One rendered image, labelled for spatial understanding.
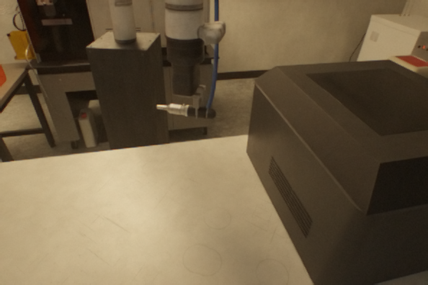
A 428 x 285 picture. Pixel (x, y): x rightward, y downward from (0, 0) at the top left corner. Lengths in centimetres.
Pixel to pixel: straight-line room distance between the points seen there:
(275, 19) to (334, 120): 311
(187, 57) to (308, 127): 27
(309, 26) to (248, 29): 78
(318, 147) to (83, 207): 57
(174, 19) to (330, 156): 36
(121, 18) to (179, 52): 70
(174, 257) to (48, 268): 26
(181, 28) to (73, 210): 51
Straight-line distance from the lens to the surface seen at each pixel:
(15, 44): 231
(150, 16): 210
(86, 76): 218
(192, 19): 54
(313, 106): 58
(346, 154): 50
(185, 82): 57
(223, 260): 64
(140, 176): 82
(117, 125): 136
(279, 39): 369
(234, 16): 341
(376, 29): 389
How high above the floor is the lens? 145
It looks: 36 degrees down
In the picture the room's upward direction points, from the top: 2 degrees clockwise
